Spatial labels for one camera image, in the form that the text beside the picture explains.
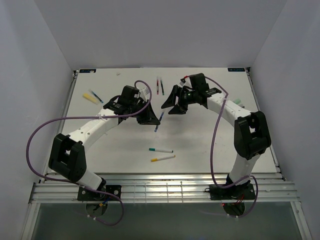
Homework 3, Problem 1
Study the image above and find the green capped white marker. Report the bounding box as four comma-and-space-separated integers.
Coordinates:
148, 147, 174, 154

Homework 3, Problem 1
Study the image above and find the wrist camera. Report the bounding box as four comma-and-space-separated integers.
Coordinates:
180, 73, 209, 92
118, 85, 140, 104

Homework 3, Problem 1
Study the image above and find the red pen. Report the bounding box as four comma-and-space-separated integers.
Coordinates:
156, 76, 160, 95

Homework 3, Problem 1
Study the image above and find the yellow capped white marker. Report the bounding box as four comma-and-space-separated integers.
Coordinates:
150, 155, 176, 163

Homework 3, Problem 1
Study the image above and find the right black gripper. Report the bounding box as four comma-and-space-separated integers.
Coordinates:
161, 84, 199, 115

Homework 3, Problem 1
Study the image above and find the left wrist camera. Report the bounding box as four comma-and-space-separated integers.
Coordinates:
118, 85, 140, 104

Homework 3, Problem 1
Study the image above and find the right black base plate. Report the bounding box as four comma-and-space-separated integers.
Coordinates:
204, 183, 256, 200

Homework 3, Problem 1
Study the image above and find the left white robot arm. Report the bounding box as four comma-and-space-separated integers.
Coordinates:
48, 96, 160, 200

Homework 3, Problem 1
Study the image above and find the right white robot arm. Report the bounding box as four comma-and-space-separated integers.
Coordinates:
161, 85, 271, 199

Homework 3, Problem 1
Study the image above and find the dark blue pen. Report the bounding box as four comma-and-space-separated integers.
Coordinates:
89, 89, 104, 104

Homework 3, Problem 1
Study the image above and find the left blue corner label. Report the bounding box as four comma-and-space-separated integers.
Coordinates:
79, 69, 97, 74

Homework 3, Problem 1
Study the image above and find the aluminium frame rail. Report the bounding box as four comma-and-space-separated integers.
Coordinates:
29, 173, 300, 204

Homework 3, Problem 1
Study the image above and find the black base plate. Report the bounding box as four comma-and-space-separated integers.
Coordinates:
76, 184, 122, 202
204, 183, 256, 200

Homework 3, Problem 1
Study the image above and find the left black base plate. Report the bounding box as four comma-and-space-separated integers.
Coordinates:
76, 184, 122, 202

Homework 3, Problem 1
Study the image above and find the green pen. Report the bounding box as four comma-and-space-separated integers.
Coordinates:
160, 78, 165, 96

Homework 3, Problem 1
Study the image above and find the right blue corner label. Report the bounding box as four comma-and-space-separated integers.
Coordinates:
227, 67, 246, 72

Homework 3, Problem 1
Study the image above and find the yellow marker cap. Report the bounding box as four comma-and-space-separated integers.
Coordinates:
82, 93, 98, 105

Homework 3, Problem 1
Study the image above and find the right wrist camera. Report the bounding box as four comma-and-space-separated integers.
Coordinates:
180, 73, 209, 92

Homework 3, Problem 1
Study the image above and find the blue corner label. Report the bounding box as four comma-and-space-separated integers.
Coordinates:
227, 67, 246, 72
79, 69, 97, 74

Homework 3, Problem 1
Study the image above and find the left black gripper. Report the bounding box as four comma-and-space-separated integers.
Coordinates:
129, 99, 161, 126

